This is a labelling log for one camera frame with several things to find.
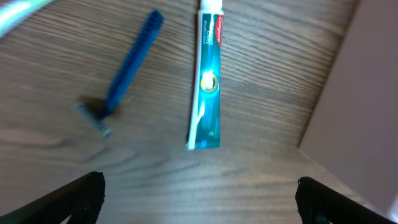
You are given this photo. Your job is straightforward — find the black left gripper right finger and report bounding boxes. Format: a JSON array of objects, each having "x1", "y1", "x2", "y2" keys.
[{"x1": 295, "y1": 177, "x2": 395, "y2": 224}]

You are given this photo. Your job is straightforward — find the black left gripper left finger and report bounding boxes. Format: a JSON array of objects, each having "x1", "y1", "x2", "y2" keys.
[{"x1": 1, "y1": 172, "x2": 106, "y2": 224}]

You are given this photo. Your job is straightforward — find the open white cardboard box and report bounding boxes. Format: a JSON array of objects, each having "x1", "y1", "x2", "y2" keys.
[{"x1": 300, "y1": 0, "x2": 397, "y2": 220}]

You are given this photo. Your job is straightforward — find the teal toothpaste tube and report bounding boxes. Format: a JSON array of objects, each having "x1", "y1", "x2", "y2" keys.
[{"x1": 187, "y1": 0, "x2": 224, "y2": 151}]

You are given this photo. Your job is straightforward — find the green white toothbrush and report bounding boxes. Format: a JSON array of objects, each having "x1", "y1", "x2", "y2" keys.
[{"x1": 1, "y1": 0, "x2": 54, "y2": 38}]

